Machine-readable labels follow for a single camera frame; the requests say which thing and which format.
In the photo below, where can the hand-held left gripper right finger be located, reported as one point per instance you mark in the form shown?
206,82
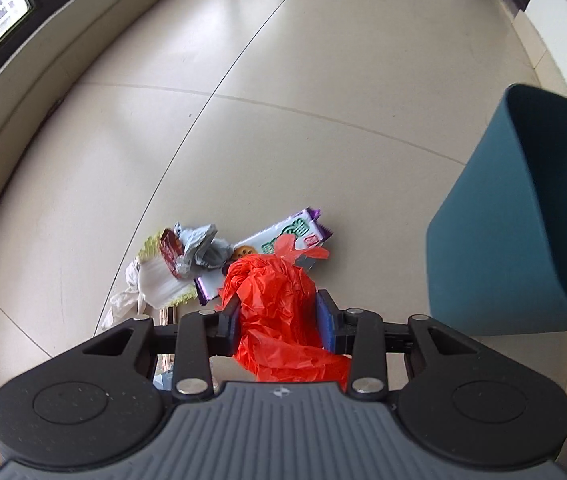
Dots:
324,321

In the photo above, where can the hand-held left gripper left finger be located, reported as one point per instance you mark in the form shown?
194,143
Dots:
234,321

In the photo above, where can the red plastic bag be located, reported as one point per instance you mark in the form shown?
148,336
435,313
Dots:
276,305

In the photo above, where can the grey wrapper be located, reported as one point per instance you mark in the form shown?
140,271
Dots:
198,245

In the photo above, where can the white purple snack wrapper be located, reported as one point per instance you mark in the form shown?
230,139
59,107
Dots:
273,239

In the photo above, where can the teal plastic trash bin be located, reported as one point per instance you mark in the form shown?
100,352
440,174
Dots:
523,220

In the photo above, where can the white paper yellow fringed edge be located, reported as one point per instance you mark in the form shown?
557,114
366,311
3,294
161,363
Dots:
159,285

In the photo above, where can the red brown small packet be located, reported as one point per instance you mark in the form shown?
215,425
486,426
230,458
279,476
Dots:
169,254

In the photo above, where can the white crumpled tissue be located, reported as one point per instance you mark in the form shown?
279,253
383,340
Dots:
122,305

